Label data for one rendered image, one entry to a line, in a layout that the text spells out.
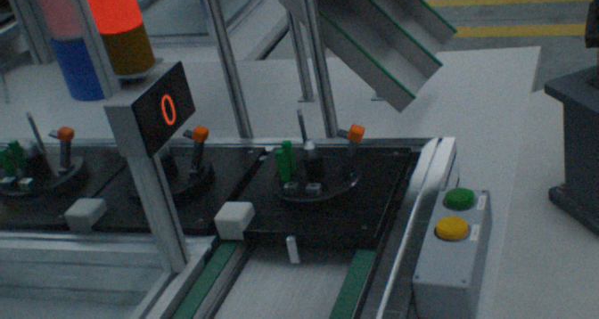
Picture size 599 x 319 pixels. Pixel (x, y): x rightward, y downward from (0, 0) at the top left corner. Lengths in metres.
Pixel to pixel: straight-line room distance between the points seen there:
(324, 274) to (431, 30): 0.63
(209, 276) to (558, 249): 0.50
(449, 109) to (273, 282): 0.64
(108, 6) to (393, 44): 0.64
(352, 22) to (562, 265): 0.54
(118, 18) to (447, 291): 0.50
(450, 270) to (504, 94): 0.69
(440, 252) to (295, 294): 0.20
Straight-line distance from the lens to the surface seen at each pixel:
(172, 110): 0.96
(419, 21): 1.53
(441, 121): 1.53
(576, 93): 1.15
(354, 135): 1.09
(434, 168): 1.18
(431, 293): 0.98
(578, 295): 1.11
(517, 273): 1.14
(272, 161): 1.26
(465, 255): 1.01
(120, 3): 0.90
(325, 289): 1.05
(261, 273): 1.11
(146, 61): 0.92
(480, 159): 1.39
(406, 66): 1.39
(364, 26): 1.39
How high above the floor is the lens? 1.57
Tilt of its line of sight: 28 degrees down
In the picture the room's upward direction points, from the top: 12 degrees counter-clockwise
